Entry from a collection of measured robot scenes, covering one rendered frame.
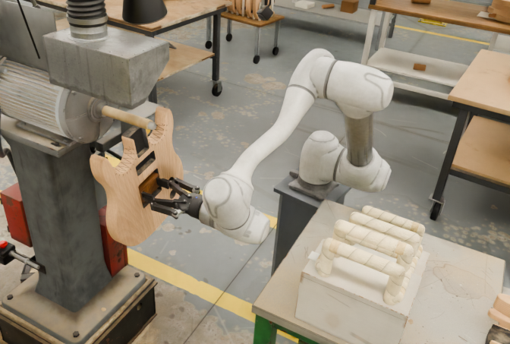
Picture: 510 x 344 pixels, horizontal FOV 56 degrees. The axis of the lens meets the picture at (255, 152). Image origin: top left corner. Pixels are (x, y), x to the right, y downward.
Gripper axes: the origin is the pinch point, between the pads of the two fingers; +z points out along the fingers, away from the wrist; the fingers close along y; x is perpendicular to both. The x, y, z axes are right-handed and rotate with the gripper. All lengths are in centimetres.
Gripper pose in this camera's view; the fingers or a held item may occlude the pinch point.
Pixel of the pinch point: (151, 188)
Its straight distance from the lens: 159.9
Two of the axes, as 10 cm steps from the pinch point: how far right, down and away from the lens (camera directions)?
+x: -0.2, -7.8, -6.3
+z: -8.9, -2.8, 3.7
